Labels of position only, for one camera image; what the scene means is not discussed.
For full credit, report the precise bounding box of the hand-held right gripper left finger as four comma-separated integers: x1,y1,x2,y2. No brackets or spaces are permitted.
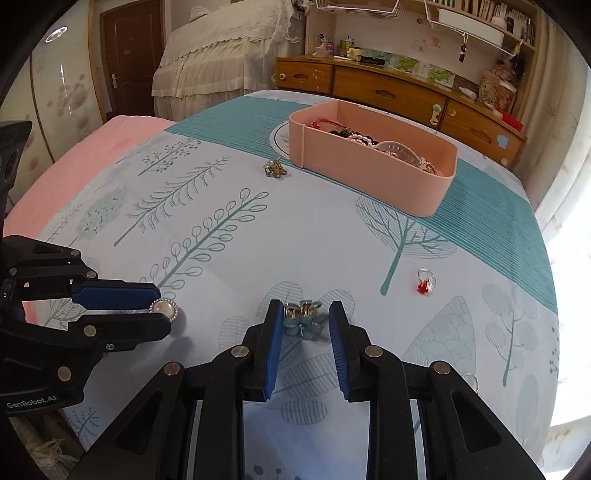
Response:
67,299,284,480

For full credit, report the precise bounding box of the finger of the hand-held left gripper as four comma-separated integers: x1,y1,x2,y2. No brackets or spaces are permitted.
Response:
68,312,173,355
4,235,162,312

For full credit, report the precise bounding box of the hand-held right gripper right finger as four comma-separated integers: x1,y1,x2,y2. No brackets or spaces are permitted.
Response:
327,301,546,480

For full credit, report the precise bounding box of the blue flower earring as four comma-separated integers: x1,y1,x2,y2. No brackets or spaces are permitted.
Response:
282,299,325,341

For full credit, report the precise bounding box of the round pearl brooch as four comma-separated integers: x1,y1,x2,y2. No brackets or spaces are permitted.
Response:
150,298,179,320

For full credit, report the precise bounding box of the pink plastic box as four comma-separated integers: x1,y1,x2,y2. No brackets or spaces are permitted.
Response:
288,100,459,217

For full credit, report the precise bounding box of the silver rhinestone hair clip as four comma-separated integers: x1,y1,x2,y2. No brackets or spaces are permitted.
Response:
417,156,447,176

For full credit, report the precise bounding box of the black bead bracelet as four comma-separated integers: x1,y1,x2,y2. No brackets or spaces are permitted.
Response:
338,130,378,148

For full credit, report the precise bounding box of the red string bracelet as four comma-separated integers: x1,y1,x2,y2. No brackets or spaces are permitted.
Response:
310,117,343,135

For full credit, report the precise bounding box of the beige fringed rug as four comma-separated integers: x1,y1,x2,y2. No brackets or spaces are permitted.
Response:
17,406,85,480

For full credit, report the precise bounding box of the pink blanket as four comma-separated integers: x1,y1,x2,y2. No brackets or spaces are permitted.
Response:
4,115,177,325

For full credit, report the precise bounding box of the tree print tablecloth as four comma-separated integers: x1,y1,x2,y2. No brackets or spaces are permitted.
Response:
34,89,560,480

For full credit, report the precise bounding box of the floral wardrobe door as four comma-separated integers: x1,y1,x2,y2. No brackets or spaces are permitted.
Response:
0,28,108,186

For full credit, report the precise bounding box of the brown wooden door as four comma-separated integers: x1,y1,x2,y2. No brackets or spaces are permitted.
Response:
100,0,165,123

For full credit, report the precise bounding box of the white lace cover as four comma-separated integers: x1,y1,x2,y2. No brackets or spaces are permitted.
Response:
152,0,308,119

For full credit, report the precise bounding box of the wooden desk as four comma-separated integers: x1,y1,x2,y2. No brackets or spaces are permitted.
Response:
274,55,527,169

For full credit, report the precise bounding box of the floral sheer curtain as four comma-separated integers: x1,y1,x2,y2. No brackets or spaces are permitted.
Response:
521,14,591,463

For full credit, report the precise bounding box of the row of plant pictures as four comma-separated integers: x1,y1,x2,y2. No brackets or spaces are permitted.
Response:
383,55,456,86

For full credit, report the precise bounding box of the beige patterned jar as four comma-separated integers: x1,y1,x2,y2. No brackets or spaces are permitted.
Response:
477,69,502,110

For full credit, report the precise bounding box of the red patterned canister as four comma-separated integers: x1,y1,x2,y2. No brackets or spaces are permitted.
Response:
496,80,517,114

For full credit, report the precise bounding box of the wooden bookshelf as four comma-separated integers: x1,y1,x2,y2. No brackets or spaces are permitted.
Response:
305,0,542,63

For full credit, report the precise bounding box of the row of books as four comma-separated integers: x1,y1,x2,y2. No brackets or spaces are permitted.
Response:
434,0,539,45

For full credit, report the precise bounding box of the silver ring with red stone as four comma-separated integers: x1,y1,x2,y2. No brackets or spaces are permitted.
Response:
414,268,437,295

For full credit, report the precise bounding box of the white wire basket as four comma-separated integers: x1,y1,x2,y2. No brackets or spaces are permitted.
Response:
424,0,519,62
313,0,403,20

